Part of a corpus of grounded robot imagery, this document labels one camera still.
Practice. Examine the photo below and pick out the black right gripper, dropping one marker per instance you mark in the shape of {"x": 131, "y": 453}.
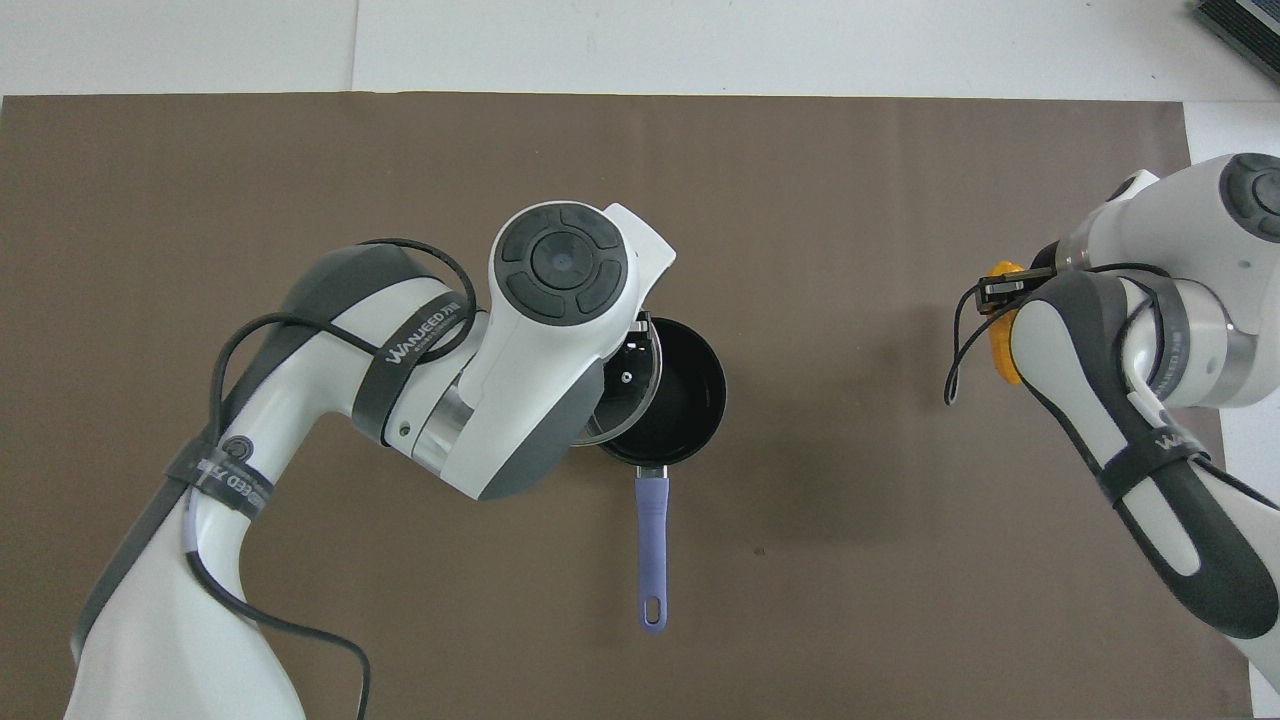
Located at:
{"x": 1052, "y": 256}

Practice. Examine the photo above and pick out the dark ribbed device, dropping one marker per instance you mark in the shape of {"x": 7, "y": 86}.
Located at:
{"x": 1245, "y": 25}

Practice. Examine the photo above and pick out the brown table mat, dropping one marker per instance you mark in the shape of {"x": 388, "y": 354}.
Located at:
{"x": 850, "y": 200}

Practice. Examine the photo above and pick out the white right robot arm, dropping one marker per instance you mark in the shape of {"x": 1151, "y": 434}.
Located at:
{"x": 1200, "y": 260}

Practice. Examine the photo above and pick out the orange corn cob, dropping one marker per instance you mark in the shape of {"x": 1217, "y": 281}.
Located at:
{"x": 1000, "y": 350}

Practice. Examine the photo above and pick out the glass lid with blue knob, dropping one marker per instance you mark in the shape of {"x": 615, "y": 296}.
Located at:
{"x": 630, "y": 390}

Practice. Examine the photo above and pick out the dark blue saucepan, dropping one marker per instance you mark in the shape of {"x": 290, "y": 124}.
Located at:
{"x": 652, "y": 540}

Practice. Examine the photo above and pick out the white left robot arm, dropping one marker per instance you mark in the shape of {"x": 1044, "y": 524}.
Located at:
{"x": 300, "y": 420}

